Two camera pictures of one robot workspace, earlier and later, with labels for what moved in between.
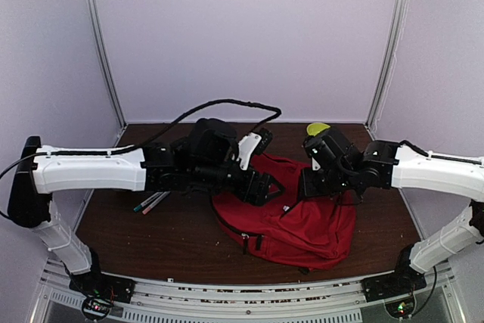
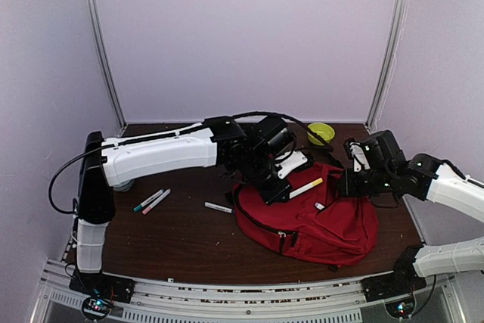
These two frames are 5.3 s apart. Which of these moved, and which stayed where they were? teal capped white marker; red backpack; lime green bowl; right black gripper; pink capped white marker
Moved: red backpack; right black gripper
Stayed: teal capped white marker; lime green bowl; pink capped white marker
